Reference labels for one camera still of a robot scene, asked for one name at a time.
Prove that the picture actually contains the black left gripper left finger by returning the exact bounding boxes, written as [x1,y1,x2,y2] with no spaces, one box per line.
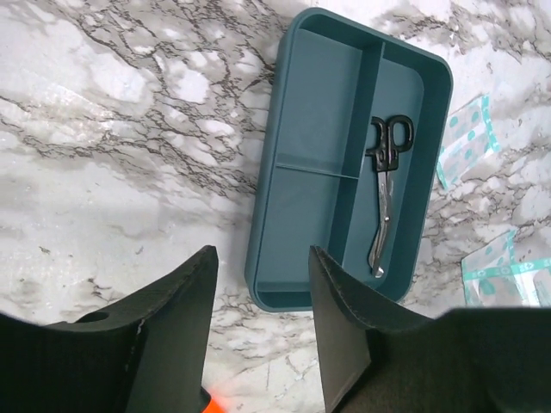
[1,245,219,412]

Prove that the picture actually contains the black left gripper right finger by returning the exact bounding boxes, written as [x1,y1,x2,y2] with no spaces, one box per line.
[308,246,550,412]

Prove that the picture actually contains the black handled scissors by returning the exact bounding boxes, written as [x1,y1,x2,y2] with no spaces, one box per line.
[365,114,414,279]

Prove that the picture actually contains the teal divided tray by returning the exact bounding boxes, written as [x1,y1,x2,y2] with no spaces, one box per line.
[245,8,454,312]

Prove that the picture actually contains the black orange highlighter marker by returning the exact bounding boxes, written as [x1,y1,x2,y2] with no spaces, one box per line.
[199,387,226,413]

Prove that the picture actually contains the teal plaster sheet middle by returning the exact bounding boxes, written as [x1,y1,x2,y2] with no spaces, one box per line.
[461,230,550,307]

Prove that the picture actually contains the teal plaster sheet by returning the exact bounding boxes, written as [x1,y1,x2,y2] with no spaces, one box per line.
[436,94,500,190]
[461,230,550,307]

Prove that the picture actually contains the teal plaster sheet far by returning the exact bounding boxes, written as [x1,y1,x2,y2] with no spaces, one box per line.
[436,94,500,190]

